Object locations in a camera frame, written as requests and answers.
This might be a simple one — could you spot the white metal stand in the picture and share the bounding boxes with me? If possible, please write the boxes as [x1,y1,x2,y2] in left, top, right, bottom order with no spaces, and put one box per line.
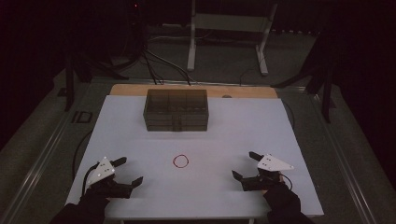
[186,0,278,77]

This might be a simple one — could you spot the curved black floor cable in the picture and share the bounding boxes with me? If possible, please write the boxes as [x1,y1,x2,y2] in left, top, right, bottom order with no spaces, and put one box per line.
[72,130,94,181]

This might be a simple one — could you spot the long aluminium rail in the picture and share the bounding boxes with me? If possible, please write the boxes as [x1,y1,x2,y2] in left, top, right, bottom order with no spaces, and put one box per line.
[0,83,92,224]
[307,92,377,224]

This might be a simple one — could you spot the black floor cable bundle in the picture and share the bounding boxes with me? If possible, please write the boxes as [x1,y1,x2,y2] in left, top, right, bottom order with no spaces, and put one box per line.
[141,49,192,87]

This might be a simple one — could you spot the black tripod stand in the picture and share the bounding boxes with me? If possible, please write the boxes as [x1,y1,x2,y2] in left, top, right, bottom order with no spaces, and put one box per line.
[64,46,130,112]
[270,27,339,124]

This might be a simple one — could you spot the thin black floor cable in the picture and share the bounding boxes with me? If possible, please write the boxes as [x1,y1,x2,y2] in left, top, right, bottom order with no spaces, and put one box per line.
[238,66,265,87]

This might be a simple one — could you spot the black floor socket plate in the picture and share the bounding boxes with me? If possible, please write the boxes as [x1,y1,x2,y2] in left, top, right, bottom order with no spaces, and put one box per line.
[71,110,93,124]

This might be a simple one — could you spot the wooden table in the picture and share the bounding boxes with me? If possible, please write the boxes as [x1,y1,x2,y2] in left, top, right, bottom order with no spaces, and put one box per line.
[109,83,278,100]

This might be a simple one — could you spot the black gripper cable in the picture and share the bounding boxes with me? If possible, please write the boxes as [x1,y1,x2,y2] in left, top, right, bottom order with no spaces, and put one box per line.
[279,175,294,191]
[81,162,99,197]

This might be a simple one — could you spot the person's right hand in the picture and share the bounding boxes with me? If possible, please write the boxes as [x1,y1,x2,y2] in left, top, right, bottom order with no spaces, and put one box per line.
[262,175,287,197]

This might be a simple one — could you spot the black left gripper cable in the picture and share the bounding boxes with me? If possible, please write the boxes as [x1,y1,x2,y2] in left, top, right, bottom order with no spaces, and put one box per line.
[81,162,99,197]

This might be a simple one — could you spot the white board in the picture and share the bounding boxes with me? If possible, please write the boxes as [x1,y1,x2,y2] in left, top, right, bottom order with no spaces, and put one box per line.
[65,94,325,220]

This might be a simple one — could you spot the person's left hand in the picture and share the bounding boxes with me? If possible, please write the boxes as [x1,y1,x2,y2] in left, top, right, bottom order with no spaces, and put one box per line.
[83,184,110,205]

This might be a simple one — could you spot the red rubber band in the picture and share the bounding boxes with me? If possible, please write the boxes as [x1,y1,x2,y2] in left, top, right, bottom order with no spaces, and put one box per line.
[172,154,190,169]

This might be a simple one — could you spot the dark transparent drawer box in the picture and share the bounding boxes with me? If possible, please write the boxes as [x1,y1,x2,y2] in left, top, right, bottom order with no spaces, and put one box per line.
[143,89,210,133]

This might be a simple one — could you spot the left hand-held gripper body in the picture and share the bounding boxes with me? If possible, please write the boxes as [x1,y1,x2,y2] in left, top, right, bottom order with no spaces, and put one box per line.
[86,156,134,200]

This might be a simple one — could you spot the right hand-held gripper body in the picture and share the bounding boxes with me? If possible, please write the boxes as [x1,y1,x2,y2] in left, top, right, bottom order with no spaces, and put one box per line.
[240,153,295,192]

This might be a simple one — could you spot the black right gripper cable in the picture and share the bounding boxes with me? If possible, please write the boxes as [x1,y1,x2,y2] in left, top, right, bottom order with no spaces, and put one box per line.
[279,175,294,191]

